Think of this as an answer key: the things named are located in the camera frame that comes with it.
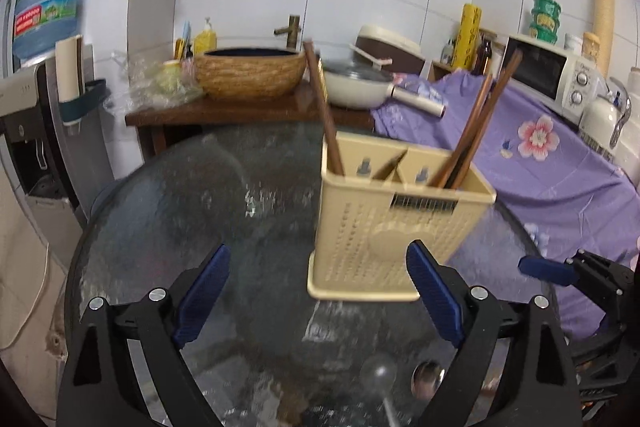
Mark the yellow soap bottle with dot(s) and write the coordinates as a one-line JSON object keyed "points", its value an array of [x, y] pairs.
{"points": [[206, 40]]}

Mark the woven pattern basin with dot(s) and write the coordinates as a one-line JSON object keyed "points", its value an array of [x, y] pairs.
{"points": [[249, 74]]}

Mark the beige hanging cloth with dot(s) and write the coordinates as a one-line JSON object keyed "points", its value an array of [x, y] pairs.
{"points": [[30, 283]]}

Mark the white microwave oven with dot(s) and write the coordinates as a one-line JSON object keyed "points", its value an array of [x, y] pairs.
{"points": [[563, 81]]}

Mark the green stacked bowls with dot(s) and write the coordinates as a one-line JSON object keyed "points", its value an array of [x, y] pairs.
{"points": [[545, 21]]}

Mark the dark sauce bottle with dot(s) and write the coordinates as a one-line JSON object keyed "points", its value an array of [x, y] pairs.
{"points": [[483, 55]]}

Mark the beige perforated utensil holder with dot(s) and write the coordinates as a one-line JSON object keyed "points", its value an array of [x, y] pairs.
{"points": [[382, 202]]}

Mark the white electric kettle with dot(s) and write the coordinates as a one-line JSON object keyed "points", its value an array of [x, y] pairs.
{"points": [[604, 119]]}

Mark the round glass table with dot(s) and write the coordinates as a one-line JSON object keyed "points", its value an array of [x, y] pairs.
{"points": [[269, 354]]}

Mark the brown rice cooker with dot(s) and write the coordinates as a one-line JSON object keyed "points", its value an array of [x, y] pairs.
{"points": [[388, 50]]}

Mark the yellow foil roll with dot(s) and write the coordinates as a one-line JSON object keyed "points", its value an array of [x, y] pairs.
{"points": [[469, 29]]}

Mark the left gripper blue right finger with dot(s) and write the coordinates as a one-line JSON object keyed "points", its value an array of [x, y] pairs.
{"points": [[553, 272]]}

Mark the brass faucet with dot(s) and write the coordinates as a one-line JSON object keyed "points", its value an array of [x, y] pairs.
{"points": [[291, 31]]}

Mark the brown wooden chopstick pair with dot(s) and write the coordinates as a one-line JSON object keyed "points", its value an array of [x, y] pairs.
{"points": [[462, 169]]}

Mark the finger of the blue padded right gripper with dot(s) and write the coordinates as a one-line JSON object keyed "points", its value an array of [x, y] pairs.
{"points": [[538, 384]]}

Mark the grey water dispenser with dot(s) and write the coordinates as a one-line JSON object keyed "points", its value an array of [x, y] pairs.
{"points": [[60, 168]]}

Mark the paper cup holder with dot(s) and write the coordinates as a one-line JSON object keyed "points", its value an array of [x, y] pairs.
{"points": [[79, 94]]}

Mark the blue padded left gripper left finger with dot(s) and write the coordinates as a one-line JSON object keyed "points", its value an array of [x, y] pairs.
{"points": [[99, 385]]}

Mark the translucent plastic spoon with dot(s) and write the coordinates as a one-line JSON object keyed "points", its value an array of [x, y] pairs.
{"points": [[378, 375]]}

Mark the tall paper cup stack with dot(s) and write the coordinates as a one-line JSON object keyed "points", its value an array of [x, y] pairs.
{"points": [[603, 28]]}

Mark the black gold-tipped chopstick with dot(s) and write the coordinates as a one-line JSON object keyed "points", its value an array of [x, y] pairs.
{"points": [[322, 81]]}

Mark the clear plastic bag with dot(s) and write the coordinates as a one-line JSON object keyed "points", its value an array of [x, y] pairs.
{"points": [[152, 84]]}

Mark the cream pan with lid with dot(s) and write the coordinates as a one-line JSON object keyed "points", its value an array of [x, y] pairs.
{"points": [[356, 86]]}

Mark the dark wooden counter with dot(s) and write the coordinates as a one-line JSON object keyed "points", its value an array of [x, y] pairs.
{"points": [[159, 129]]}

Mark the small metal spoon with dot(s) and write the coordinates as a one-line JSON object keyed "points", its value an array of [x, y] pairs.
{"points": [[426, 379]]}

